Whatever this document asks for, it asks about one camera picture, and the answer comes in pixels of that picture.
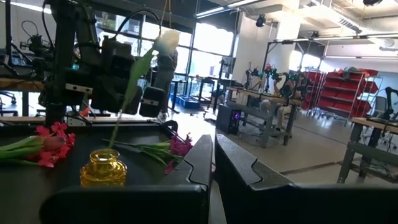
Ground red bin rack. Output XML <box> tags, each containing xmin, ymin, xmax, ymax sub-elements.
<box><xmin>316</xmin><ymin>68</ymin><xmax>373</xmax><ymax>119</ymax></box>
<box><xmin>302</xmin><ymin>70</ymin><xmax>326</xmax><ymax>111</ymax></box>

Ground wooden worktable grey legs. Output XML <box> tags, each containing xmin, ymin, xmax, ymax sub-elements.
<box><xmin>337</xmin><ymin>117</ymin><xmax>398</xmax><ymax>184</ymax></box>
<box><xmin>226</xmin><ymin>86</ymin><xmax>303</xmax><ymax>147</ymax></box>

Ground yellow glass vase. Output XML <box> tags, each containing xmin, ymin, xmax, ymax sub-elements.
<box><xmin>80</xmin><ymin>148</ymin><xmax>128</xmax><ymax>187</ymax></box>

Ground ceiling light strip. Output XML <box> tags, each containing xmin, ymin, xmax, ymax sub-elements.
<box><xmin>194</xmin><ymin>0</ymin><xmax>261</xmax><ymax>19</ymax></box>

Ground wooden workbench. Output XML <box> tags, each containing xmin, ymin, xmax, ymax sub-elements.
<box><xmin>0</xmin><ymin>77</ymin><xmax>46</xmax><ymax>93</ymax></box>

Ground person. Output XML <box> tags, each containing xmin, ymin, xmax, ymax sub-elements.
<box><xmin>154</xmin><ymin>49</ymin><xmax>179</xmax><ymax>123</ymax></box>

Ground white tulip flower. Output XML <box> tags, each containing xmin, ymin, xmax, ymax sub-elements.
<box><xmin>108</xmin><ymin>29</ymin><xmax>180</xmax><ymax>149</ymax></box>

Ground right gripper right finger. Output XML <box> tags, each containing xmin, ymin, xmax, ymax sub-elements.
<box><xmin>214</xmin><ymin>134</ymin><xmax>398</xmax><ymax>224</ymax></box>

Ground blue floor bin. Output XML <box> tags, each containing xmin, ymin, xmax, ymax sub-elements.
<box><xmin>177</xmin><ymin>95</ymin><xmax>201</xmax><ymax>110</ymax></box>

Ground black computer tower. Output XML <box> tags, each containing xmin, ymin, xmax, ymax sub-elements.
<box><xmin>216</xmin><ymin>104</ymin><xmax>242</xmax><ymax>135</ymax></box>

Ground red flower bunch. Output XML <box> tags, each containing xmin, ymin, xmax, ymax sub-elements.
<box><xmin>0</xmin><ymin>121</ymin><xmax>76</xmax><ymax>169</ymax></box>

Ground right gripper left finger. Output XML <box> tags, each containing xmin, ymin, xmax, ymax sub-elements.
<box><xmin>39</xmin><ymin>134</ymin><xmax>214</xmax><ymax>224</ymax></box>

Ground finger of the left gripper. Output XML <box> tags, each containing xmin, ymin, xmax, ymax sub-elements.
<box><xmin>123</xmin><ymin>85</ymin><xmax>143</xmax><ymax>115</ymax></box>
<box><xmin>139</xmin><ymin>86</ymin><xmax>165</xmax><ymax>118</ymax></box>

